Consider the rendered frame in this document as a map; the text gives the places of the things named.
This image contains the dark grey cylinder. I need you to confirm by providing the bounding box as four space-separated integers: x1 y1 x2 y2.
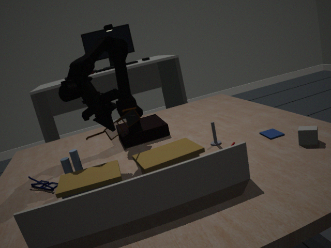
69 149 83 171
60 157 73 174

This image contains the tan rectangular block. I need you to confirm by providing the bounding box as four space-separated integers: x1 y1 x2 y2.
56 160 122 199

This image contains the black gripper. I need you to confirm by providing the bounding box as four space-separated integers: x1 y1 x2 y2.
82 89 118 132

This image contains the grey rectangular panel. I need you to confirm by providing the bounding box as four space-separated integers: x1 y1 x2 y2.
13 141 250 248

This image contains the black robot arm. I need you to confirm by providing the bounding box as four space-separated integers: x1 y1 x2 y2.
58 36 143 117

